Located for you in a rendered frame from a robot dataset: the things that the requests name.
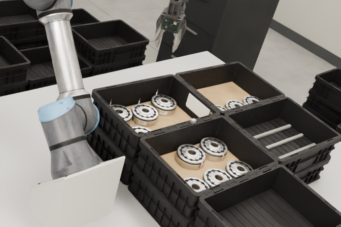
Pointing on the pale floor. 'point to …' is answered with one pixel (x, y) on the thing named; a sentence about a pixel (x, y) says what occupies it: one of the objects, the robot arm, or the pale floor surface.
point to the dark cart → (225, 17)
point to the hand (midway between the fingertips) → (166, 45)
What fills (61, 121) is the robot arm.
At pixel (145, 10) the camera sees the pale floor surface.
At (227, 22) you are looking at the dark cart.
